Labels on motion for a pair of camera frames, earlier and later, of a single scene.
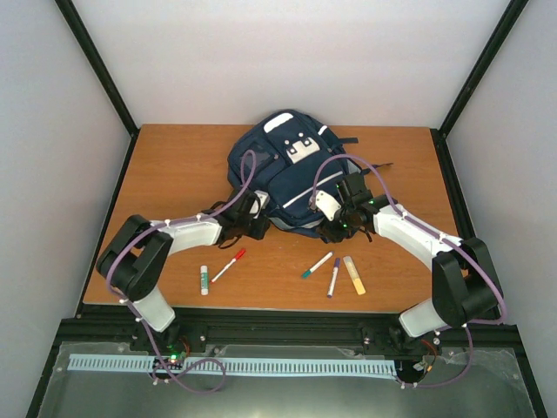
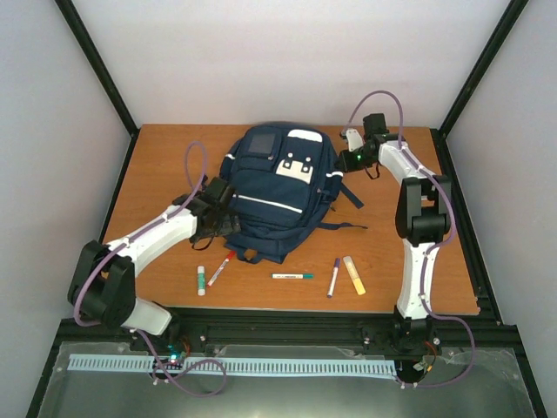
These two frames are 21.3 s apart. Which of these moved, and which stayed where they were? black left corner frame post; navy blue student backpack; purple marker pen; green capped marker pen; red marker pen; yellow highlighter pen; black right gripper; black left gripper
Moved: black left gripper; navy blue student backpack; black right gripper; red marker pen; green capped marker pen
Stayed: yellow highlighter pen; black left corner frame post; purple marker pen
